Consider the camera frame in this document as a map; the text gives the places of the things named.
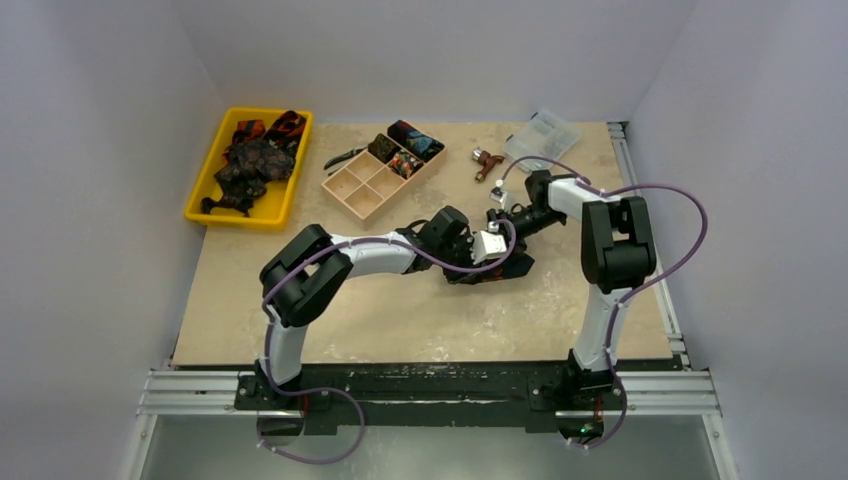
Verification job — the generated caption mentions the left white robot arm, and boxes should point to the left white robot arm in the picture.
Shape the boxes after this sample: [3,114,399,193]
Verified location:
[258,207,513,409]

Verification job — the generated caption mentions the wooden compartment box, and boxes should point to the wooden compartment box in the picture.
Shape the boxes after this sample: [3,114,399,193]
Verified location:
[321,140,447,220]

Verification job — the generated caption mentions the rolled colourful floral tie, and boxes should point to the rolled colourful floral tie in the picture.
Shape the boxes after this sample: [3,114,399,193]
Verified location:
[387,150,425,180]

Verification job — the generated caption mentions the dark orange floral tie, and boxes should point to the dark orange floral tie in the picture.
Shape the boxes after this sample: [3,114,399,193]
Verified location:
[481,250,535,283]

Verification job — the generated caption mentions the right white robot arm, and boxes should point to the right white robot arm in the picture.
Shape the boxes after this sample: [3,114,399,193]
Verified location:
[488,170,657,407]

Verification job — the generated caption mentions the purple cable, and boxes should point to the purple cable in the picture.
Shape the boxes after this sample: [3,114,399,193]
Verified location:
[254,218,518,465]
[490,155,709,452]

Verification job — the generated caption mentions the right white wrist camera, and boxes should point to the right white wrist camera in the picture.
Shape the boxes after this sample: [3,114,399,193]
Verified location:
[489,187,516,212]

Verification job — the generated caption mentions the brown metal pipe fitting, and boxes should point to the brown metal pipe fitting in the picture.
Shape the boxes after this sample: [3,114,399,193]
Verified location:
[471,148,505,183]

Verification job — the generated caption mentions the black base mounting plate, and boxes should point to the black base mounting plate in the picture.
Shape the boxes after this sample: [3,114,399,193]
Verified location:
[234,360,623,440]

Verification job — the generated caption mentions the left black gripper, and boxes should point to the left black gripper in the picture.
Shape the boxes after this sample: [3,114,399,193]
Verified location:
[434,232,485,283]

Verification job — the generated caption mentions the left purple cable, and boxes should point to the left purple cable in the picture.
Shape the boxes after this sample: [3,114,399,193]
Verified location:
[254,218,518,465]

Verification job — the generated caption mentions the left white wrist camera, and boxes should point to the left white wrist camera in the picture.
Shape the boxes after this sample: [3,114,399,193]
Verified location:
[470,222,509,265]

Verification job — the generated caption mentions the rolled olive patterned tie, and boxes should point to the rolled olive patterned tie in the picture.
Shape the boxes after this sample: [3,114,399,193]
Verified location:
[366,133,401,164]

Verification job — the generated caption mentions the rolled blue floral tie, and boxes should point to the rolled blue floral tie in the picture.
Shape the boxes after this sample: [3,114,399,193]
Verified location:
[387,120,445,162]

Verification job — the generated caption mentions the dark patterned tie pile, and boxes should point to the dark patterned tie pile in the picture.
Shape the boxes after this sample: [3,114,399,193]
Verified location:
[200,140,296,218]

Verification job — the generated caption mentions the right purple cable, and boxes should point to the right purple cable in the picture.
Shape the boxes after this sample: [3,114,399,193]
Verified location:
[490,155,709,452]

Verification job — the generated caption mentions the black pliers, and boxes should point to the black pliers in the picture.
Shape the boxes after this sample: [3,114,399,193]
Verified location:
[323,147,366,176]

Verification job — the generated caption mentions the clear plastic organizer box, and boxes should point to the clear plastic organizer box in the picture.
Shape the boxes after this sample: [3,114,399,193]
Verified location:
[503,110,583,173]

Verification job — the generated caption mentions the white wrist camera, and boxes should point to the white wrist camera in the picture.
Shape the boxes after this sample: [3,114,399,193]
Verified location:
[489,187,516,212]
[470,222,509,265]

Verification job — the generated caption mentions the red black striped tie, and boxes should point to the red black striped tie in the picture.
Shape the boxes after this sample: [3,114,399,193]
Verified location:
[223,110,307,162]

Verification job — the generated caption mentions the yellow plastic bin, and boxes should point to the yellow plastic bin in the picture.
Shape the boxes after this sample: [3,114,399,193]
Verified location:
[184,107,314,231]

